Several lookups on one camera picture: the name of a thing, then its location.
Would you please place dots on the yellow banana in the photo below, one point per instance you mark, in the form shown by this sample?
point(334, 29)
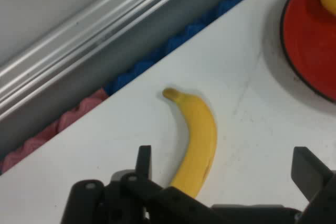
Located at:
point(199, 134)

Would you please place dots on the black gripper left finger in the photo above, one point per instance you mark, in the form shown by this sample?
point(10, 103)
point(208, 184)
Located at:
point(136, 190)

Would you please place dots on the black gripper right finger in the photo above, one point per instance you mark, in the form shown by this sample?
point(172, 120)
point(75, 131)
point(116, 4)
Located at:
point(312, 174)

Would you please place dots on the red round plate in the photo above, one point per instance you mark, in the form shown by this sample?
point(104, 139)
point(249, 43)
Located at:
point(307, 37)

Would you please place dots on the pink foam mat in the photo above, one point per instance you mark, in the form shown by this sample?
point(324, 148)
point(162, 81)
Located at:
point(39, 140)

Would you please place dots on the blue foam mat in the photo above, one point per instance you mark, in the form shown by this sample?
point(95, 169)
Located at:
point(141, 66)

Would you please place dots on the aluminium frame rail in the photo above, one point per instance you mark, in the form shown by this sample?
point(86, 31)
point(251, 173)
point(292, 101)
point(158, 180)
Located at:
point(65, 43)

